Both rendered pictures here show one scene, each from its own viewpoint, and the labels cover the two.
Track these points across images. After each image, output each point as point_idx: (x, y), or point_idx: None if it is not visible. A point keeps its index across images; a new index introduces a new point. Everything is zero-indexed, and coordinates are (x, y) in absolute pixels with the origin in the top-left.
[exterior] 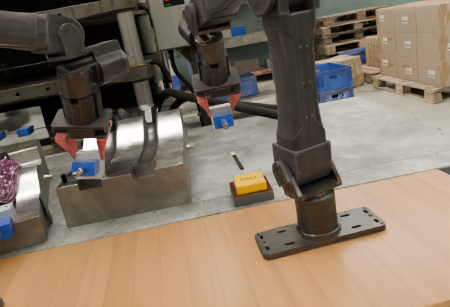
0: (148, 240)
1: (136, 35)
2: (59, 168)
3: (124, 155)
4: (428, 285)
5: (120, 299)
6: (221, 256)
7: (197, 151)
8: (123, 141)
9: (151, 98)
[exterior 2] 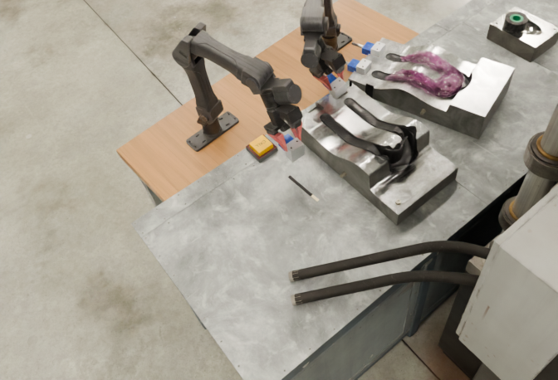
0: None
1: (523, 188)
2: (475, 146)
3: (356, 123)
4: (170, 119)
5: None
6: (247, 109)
7: (356, 198)
8: (374, 131)
9: None
